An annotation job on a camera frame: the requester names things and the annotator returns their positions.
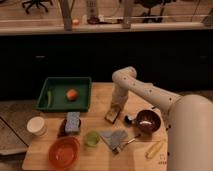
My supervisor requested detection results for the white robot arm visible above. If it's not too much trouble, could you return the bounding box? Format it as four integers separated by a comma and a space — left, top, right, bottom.
105, 67, 213, 171

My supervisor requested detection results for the grey folded cloth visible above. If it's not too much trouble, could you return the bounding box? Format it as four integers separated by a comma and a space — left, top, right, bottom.
99, 130, 128, 150

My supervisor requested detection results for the small green cup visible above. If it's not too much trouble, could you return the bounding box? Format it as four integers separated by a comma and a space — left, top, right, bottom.
84, 131, 100, 147

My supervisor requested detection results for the metal spoon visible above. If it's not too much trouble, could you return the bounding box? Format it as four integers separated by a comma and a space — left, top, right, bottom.
112, 134, 141, 154

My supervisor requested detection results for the dark purple bowl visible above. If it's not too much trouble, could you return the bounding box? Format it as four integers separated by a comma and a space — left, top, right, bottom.
135, 110, 161, 134

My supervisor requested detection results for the blue sponge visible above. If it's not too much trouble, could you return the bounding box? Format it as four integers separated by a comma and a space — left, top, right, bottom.
65, 112, 80, 133

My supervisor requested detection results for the orange fruit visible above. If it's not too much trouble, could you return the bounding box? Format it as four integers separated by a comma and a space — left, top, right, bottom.
66, 89, 78, 101

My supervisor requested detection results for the yellow corn cob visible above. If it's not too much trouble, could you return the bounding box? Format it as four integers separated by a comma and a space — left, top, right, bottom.
145, 140, 165, 160

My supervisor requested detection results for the orange plastic bowl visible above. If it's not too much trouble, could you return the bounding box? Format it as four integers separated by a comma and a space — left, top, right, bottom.
48, 136, 80, 171

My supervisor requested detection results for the green plastic tray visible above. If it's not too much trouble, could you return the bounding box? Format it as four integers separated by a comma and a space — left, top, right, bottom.
36, 77, 92, 112

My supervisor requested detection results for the green pepper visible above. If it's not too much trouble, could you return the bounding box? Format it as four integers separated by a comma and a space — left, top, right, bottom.
47, 91, 52, 107

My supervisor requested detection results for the white paper cup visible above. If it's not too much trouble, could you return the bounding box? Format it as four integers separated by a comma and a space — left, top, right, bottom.
27, 116, 47, 136

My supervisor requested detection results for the small orange object on ledge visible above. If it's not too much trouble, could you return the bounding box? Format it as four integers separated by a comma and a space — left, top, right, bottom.
72, 19, 80, 25

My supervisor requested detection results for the black office chair right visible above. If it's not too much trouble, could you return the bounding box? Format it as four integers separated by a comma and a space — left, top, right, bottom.
133, 0, 178, 24

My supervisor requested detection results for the black office chair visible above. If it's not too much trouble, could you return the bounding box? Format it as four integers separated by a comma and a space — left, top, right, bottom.
22, 0, 53, 14
133, 0, 178, 24

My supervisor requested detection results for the grey metal post right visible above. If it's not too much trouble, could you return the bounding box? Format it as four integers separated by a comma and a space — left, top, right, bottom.
122, 0, 134, 29

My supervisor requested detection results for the grey metal post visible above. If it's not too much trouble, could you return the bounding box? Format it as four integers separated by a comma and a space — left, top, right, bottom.
122, 0, 134, 29
59, 0, 72, 31

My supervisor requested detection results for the grey metal post left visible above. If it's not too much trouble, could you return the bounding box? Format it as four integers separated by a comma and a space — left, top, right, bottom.
59, 0, 72, 31

